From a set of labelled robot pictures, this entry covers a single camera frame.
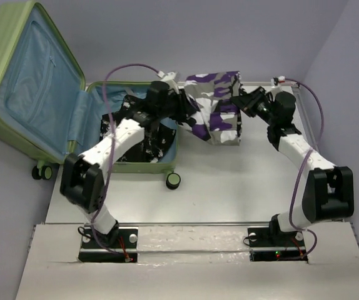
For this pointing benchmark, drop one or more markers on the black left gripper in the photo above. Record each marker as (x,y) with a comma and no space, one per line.
(186,110)

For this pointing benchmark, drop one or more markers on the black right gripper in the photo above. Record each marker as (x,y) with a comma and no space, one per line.
(247,101)

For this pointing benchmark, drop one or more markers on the purple camouflage garment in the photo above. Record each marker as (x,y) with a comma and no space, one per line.
(214,118)

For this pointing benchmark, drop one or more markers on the black white tie-dye garment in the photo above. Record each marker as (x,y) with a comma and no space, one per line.
(154,146)

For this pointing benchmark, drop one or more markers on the green suitcase blue lining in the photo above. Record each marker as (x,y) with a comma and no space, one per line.
(46,109)

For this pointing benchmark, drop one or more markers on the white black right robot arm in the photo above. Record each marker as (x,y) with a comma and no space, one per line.
(328,193)

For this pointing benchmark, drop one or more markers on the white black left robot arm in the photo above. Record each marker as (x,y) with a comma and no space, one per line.
(86,176)

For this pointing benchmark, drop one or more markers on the green suitcase wheel front right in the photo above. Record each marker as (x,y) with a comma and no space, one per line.
(173,181)

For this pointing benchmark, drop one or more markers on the green suitcase wheel lid lower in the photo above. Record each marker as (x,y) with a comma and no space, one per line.
(44,173)

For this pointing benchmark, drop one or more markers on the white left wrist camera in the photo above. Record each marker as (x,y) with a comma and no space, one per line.
(171,78)

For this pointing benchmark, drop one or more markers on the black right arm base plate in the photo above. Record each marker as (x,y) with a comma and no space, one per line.
(267,247)

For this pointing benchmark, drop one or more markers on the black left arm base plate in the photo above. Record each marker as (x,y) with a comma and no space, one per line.
(122,250)

